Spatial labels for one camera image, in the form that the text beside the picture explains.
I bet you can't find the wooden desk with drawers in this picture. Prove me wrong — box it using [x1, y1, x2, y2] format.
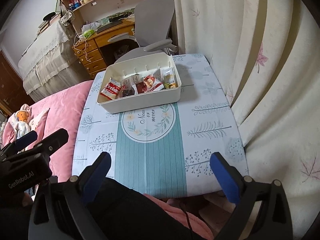
[72, 17, 140, 79]

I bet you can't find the red white snack packet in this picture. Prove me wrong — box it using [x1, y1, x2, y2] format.
[135, 74, 166, 94]

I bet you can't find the black cable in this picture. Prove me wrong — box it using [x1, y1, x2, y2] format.
[181, 204, 194, 240]

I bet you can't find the floral fabric bag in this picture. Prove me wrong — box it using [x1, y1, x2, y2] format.
[60, 9, 74, 26]

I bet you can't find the grey office chair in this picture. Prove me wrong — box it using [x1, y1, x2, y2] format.
[114, 0, 178, 64]

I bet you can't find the white lace cover cloth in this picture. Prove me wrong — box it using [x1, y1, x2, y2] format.
[18, 17, 85, 100]

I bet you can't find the pink blanket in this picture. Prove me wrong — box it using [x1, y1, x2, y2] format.
[0, 80, 94, 180]

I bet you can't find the person's leg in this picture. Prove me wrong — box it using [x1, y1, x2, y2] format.
[86, 177, 200, 240]

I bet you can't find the black keyboard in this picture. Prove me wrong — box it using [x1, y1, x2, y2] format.
[96, 20, 124, 33]

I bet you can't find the white plastic bag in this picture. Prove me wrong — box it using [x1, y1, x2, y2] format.
[82, 22, 100, 32]

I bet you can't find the large cookie packet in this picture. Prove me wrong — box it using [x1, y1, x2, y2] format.
[100, 77, 125, 101]

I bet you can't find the rice crispy bar packet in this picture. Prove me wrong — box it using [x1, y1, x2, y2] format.
[152, 67, 164, 80]

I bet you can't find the brown wooden door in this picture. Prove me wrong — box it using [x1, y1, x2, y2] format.
[0, 50, 28, 117]

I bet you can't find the white charger cable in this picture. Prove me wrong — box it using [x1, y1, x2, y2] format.
[72, 32, 88, 62]

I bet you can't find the stack of flat books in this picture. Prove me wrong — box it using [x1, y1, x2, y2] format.
[37, 12, 62, 34]

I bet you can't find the orange oat bar packet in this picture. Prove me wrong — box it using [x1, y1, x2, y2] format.
[162, 67, 178, 89]

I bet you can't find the wooden bookshelf hutch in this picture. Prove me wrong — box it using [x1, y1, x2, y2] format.
[56, 0, 145, 28]

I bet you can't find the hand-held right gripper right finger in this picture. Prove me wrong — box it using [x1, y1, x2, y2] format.
[209, 151, 293, 240]

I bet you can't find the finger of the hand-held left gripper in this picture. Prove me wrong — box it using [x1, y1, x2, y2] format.
[0, 131, 38, 155]
[10, 128, 69, 162]

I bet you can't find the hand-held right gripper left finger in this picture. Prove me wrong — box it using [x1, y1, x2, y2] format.
[29, 151, 112, 240]

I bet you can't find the tree print tablecloth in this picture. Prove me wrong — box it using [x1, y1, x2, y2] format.
[72, 53, 249, 198]

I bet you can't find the long black box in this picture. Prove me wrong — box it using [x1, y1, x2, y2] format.
[109, 12, 135, 22]

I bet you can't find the clear bread packet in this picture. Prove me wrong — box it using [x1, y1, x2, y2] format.
[122, 73, 141, 90]

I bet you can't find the pink fuzzy garment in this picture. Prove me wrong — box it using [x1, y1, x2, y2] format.
[144, 192, 214, 240]

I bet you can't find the leaf print curtain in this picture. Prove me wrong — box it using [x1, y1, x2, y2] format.
[166, 0, 320, 240]

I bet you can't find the cartoon print pillow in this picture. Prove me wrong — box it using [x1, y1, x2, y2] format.
[27, 107, 50, 133]

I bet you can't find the white plastic storage tray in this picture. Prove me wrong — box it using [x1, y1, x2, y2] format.
[96, 52, 182, 114]

